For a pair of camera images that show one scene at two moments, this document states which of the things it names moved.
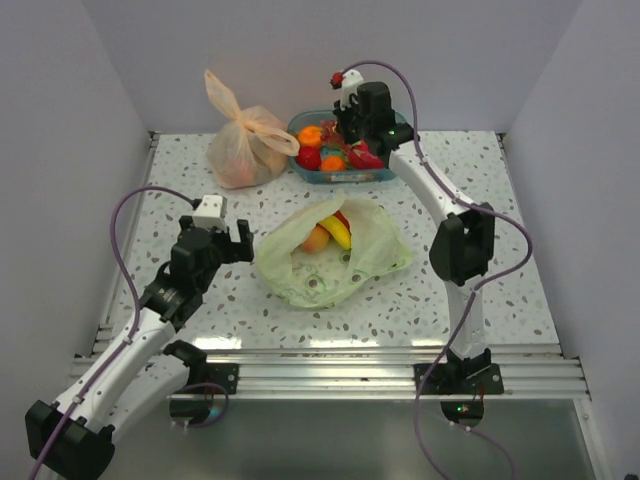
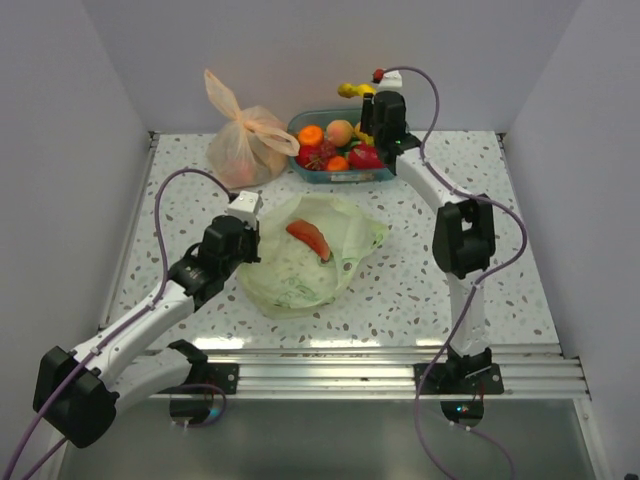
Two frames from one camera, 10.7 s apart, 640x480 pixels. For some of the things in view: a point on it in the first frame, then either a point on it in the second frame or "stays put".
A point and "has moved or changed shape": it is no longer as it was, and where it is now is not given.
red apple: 309,158 stays put
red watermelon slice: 343,220 to 312,236
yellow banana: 338,229 has moved or changed shape
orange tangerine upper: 310,136 stays put
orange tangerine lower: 332,163 stays put
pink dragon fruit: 361,158 stays put
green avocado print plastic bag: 334,275 has moved or changed shape
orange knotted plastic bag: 250,149 stays put
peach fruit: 317,240 to 339,132
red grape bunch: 332,142 to 318,160
